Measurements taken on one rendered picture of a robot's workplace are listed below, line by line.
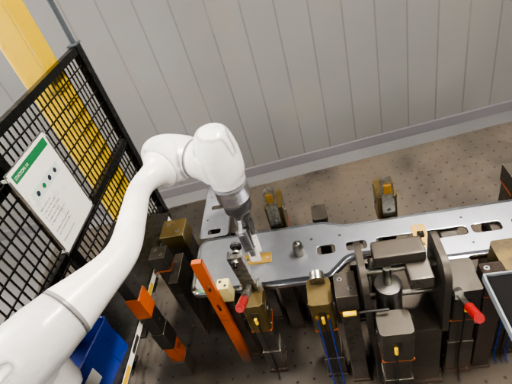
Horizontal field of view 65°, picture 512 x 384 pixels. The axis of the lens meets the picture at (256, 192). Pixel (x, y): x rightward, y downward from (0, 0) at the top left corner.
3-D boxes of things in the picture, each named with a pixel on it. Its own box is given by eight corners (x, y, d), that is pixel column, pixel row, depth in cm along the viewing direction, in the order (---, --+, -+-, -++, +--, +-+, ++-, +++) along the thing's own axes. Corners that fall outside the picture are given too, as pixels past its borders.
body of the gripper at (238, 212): (222, 189, 109) (232, 213, 115) (219, 211, 103) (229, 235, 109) (249, 184, 108) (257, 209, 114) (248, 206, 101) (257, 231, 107)
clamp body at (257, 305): (289, 350, 129) (264, 283, 107) (290, 380, 122) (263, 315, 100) (270, 351, 131) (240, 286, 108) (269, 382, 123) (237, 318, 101)
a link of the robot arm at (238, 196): (209, 196, 99) (216, 212, 103) (244, 190, 97) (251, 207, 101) (212, 173, 106) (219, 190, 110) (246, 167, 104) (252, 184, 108)
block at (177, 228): (219, 283, 157) (186, 217, 134) (216, 300, 151) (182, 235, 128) (200, 285, 158) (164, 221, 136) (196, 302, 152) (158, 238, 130)
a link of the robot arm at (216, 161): (256, 170, 102) (215, 164, 109) (239, 116, 92) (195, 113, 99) (234, 198, 96) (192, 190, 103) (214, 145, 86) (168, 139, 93)
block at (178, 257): (212, 305, 150) (184, 251, 131) (209, 334, 140) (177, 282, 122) (205, 305, 150) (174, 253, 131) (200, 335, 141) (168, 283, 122)
